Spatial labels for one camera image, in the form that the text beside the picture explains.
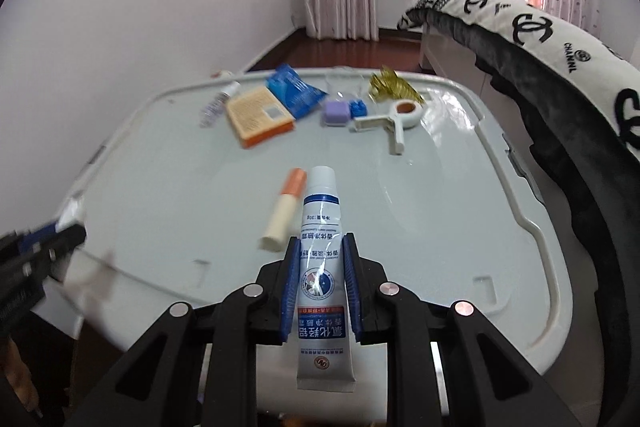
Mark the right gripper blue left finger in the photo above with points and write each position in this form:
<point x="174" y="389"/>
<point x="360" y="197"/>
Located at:
<point x="280" y="281"/>

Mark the small blue toy brick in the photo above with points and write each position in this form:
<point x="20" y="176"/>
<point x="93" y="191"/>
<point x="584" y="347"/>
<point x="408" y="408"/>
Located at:
<point x="357" y="109"/>

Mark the small clear vial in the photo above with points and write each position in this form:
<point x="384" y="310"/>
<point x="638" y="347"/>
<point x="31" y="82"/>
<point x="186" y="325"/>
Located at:
<point x="215" y="108"/>

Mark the small purple case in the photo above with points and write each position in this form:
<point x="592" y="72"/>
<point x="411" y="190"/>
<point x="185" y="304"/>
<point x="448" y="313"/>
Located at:
<point x="336" y="113"/>

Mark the white blue ointment tube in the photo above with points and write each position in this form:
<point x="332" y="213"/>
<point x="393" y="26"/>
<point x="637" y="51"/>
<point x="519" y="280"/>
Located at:
<point x="324" y="358"/>

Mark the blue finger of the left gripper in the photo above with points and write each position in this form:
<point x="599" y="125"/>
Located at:
<point x="32" y="240"/>

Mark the orange cream lip balm tube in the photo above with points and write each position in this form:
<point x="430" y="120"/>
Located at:
<point x="277" y="232"/>

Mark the clear glass bowl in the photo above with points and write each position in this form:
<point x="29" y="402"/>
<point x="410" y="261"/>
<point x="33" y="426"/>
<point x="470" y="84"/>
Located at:
<point x="344" y="83"/>

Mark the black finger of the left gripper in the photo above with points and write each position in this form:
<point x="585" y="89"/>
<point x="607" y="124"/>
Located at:
<point x="53" y="258"/>

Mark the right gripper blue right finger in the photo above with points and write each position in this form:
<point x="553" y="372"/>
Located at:
<point x="363" y="278"/>

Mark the white tape dispenser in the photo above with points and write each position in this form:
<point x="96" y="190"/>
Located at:
<point x="402" y="115"/>

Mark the gold foil wrapper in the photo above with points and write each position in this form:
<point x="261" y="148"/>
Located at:
<point x="387" y="85"/>

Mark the white bed frame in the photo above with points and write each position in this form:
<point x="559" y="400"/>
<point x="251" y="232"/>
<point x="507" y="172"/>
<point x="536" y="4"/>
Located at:
<point x="449" y="59"/>

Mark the orange beige medicine box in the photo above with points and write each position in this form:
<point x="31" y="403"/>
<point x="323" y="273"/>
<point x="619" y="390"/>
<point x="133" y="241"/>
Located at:
<point x="257" y="115"/>

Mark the blue foil packet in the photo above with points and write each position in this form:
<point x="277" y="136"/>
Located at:
<point x="298" y="97"/>

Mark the black white logo blanket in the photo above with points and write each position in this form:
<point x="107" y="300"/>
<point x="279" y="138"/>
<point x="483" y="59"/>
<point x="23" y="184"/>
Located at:
<point x="586" y="94"/>

